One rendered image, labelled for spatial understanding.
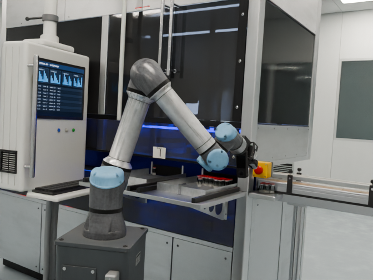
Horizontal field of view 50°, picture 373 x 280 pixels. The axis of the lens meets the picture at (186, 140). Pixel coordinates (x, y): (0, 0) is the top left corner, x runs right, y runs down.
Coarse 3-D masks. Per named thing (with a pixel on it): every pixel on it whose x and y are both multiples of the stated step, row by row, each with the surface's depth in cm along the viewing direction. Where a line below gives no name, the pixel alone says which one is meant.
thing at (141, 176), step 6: (144, 168) 227; (132, 174) 218; (138, 174) 223; (144, 174) 226; (150, 174) 227; (180, 174) 212; (132, 180) 193; (138, 180) 191; (144, 180) 189; (150, 180) 191; (156, 180) 194; (162, 180) 199
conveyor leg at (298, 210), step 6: (294, 204) 188; (294, 210) 191; (300, 210) 189; (294, 216) 191; (300, 216) 190; (294, 222) 191; (300, 222) 190; (294, 228) 191; (300, 228) 190; (294, 234) 191; (300, 234) 190; (294, 240) 191; (300, 240) 190; (294, 246) 191; (300, 246) 191; (294, 252) 191; (300, 252) 191; (294, 258) 191; (300, 258) 192; (294, 264) 191; (294, 270) 191; (294, 276) 191
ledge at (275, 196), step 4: (252, 192) 189; (256, 192) 190; (252, 196) 187; (256, 196) 186; (260, 196) 184; (264, 196) 183; (268, 196) 182; (272, 196) 182; (276, 196) 183; (280, 196) 187; (272, 200) 181; (276, 200) 183
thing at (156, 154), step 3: (153, 147) 218; (156, 147) 217; (159, 147) 216; (162, 147) 215; (153, 150) 218; (156, 150) 217; (159, 150) 216; (162, 150) 215; (165, 150) 214; (153, 153) 218; (156, 153) 217; (159, 153) 216; (162, 153) 215; (153, 156) 219; (156, 156) 217; (159, 156) 216; (162, 156) 215
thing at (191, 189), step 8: (160, 184) 181; (168, 184) 178; (176, 184) 194; (192, 184) 201; (232, 184) 188; (176, 192) 176; (184, 192) 174; (192, 192) 171; (200, 192) 169; (208, 192) 170
